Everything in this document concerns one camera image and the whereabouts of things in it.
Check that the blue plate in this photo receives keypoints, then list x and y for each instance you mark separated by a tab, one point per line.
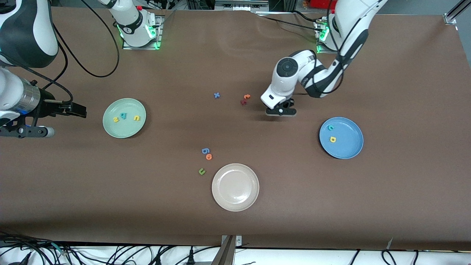
347	147

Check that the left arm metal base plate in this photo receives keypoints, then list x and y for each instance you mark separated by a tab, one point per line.
319	50

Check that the beige plate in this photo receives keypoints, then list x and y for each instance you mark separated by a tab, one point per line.
235	187

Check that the aluminium frame corner profile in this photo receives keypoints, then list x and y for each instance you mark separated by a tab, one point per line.
454	14

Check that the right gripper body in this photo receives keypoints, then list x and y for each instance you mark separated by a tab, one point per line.
47	105

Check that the red box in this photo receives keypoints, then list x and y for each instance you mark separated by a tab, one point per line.
320	3

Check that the pale green plate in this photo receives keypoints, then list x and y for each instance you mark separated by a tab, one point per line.
125	129

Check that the aluminium extrusion beam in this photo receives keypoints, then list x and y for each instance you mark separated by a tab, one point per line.
225	254

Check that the grey metal box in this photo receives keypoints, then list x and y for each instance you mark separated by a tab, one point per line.
241	5

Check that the small white paper scrap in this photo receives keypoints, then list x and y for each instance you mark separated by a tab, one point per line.
390	243

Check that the brown table cover sheet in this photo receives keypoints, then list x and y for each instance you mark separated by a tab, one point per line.
294	206

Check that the small metal bracket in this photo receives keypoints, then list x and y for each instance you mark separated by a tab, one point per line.
238	241

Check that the black power plug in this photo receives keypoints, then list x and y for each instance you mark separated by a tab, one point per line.
190	259
158	260

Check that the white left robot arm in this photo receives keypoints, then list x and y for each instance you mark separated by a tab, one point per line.
353	14

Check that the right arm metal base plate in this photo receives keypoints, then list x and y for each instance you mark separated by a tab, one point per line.
158	42

